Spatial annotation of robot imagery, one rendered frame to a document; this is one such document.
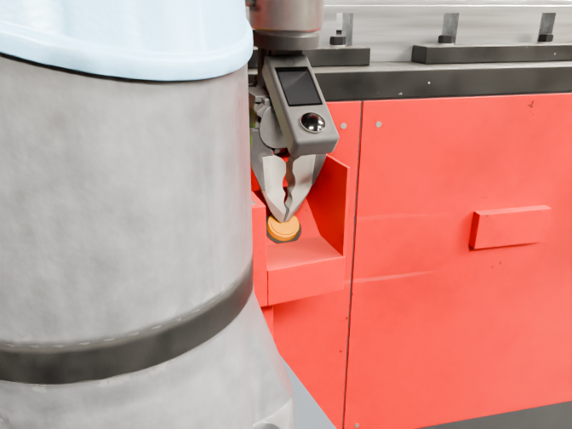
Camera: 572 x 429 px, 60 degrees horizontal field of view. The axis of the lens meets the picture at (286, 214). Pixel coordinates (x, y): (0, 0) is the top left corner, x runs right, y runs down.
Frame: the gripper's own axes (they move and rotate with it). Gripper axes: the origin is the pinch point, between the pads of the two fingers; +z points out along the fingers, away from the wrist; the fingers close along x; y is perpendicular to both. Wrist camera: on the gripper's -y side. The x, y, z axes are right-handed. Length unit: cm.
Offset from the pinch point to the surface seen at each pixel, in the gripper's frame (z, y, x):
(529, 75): -11, 16, -50
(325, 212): -0.1, -1.0, -4.6
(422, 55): -12.7, 26.6, -35.0
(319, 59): -12.4, 28.3, -16.2
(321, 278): 5.4, -6.3, -2.1
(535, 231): 18, 11, -55
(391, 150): 1.1, 19.0, -26.3
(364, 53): -13.3, 27.2, -23.9
